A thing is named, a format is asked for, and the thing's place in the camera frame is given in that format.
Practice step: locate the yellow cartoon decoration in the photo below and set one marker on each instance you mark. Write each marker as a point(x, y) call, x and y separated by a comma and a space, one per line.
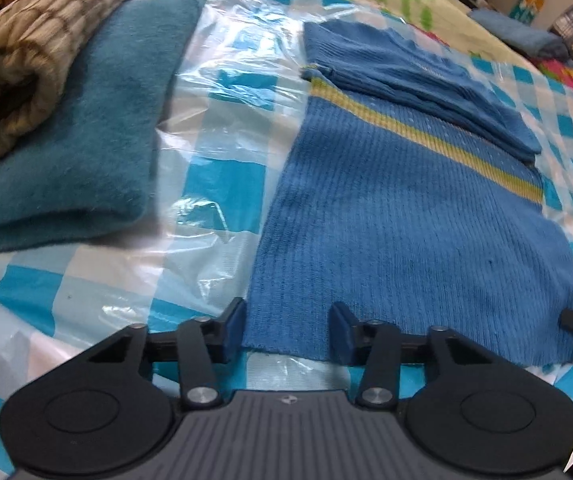
point(525, 11)

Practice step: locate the folded blue grey cloth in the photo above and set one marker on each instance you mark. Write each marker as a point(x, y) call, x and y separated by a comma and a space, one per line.
point(533, 42)

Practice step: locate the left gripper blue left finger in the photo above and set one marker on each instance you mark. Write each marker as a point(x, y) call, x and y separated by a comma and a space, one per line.
point(201, 344)

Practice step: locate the beige checkered folded blanket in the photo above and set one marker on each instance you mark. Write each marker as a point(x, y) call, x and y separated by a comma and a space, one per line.
point(39, 41)

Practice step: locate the blue yellow-striped knit sweater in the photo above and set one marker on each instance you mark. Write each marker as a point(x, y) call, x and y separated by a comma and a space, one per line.
point(410, 194)

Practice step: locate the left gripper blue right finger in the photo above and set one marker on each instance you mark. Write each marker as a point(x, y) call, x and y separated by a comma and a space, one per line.
point(373, 345)

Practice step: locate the teal fleece blanket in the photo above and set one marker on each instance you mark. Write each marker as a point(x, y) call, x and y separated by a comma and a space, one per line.
point(87, 171)

